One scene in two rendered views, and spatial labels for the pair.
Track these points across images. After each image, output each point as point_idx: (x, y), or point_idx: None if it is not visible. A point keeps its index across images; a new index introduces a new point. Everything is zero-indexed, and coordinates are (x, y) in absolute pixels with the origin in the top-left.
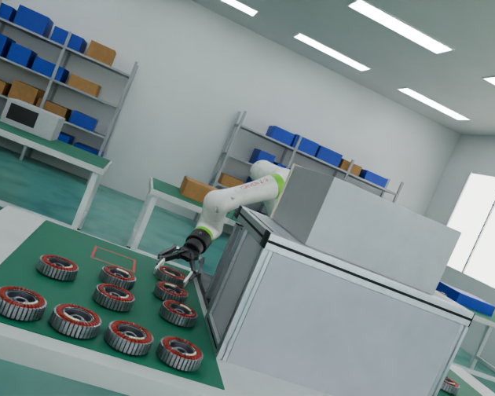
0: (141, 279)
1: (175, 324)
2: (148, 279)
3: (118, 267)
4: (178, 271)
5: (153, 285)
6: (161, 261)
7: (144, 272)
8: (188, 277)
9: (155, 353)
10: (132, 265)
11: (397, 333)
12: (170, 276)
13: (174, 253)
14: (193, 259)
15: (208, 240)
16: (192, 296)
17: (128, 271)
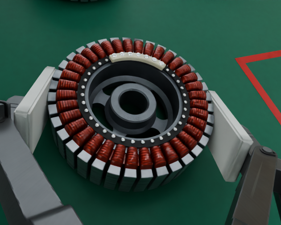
0: (190, 27)
1: None
2: (179, 49)
3: (274, 44)
4: (114, 151)
5: (145, 15)
6: (234, 120)
7: (226, 102)
8: (37, 80)
9: None
10: None
11: None
12: (124, 39)
13: (256, 213)
14: (39, 215)
15: None
16: None
17: (245, 46)
